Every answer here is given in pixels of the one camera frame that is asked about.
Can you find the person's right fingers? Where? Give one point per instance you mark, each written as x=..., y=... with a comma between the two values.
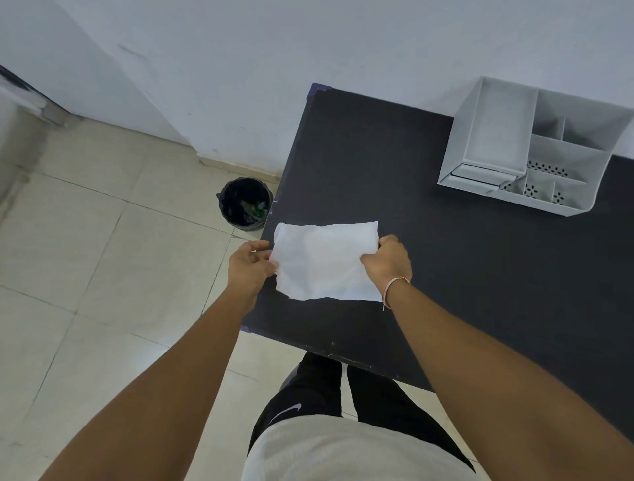
x=381, y=247

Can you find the white plastic desk organizer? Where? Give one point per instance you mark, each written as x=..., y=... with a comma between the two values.
x=532, y=143

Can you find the white shirt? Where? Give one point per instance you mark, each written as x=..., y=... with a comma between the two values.
x=346, y=451

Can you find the person's left thumb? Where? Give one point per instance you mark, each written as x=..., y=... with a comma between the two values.
x=265, y=265

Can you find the person's left forearm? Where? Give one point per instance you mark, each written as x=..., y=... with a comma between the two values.
x=163, y=391

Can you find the person's left hand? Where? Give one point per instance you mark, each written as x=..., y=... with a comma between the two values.
x=246, y=270

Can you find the black trousers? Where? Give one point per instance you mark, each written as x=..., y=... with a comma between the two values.
x=341, y=401

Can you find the person's right hand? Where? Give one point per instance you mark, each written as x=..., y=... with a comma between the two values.
x=391, y=265

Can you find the person's right forearm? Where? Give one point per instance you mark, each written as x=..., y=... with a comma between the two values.
x=500, y=386

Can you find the black trash bin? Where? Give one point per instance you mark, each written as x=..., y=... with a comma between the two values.
x=244, y=203

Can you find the white cleaning cloth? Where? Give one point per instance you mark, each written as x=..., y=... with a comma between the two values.
x=324, y=262

